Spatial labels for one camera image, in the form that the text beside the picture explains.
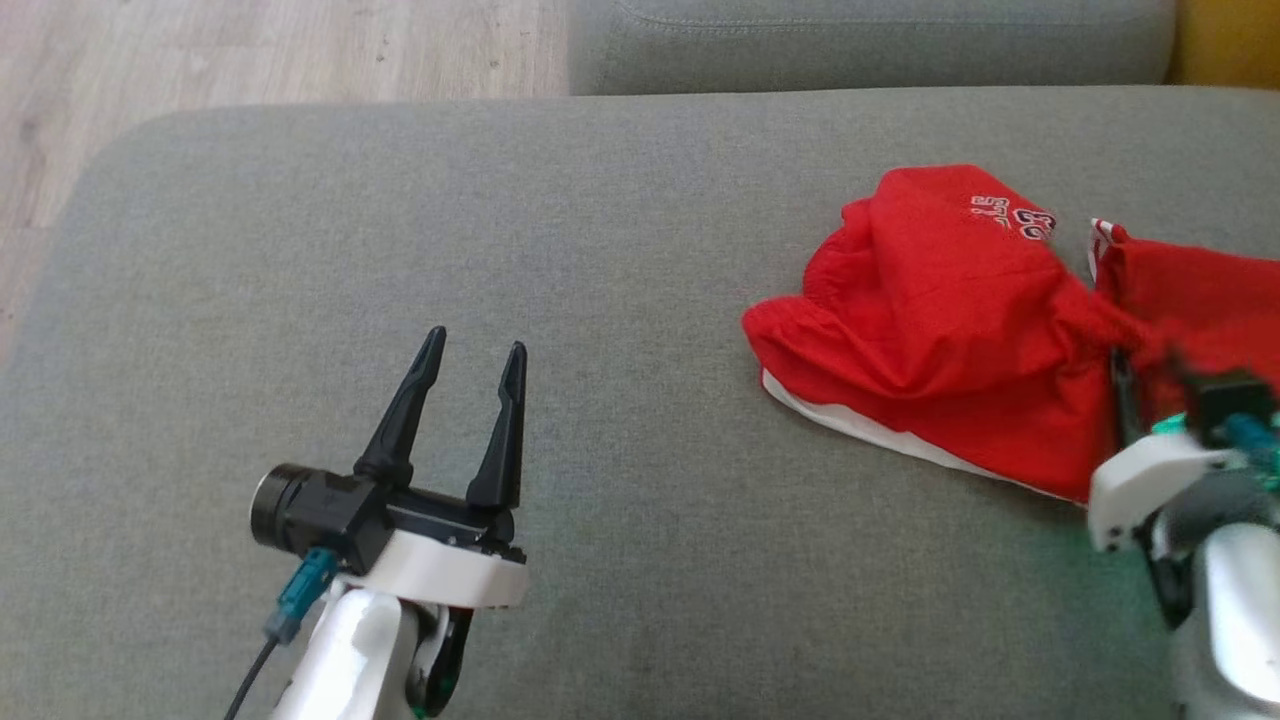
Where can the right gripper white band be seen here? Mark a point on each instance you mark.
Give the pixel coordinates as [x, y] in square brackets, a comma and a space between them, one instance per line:
[1150, 485]

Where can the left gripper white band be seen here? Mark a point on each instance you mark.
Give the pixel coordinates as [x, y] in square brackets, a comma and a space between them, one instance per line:
[440, 560]

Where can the red and white jersey shirt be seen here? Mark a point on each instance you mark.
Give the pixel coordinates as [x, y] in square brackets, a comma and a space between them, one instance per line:
[950, 340]

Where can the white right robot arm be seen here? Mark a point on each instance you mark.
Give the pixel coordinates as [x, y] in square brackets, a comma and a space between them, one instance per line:
[1235, 610]

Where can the grey sofa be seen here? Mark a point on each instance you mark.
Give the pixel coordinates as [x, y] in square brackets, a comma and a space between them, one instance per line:
[620, 350]

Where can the yellow sofa backrest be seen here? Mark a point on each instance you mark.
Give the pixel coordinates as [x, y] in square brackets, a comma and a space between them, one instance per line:
[1230, 40]

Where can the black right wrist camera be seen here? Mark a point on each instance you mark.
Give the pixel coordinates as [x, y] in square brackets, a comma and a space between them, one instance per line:
[1230, 400]

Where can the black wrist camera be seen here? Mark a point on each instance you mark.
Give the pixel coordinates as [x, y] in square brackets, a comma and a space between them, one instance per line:
[1230, 400]
[315, 510]

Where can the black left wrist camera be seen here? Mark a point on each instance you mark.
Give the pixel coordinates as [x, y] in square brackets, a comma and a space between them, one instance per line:
[315, 510]

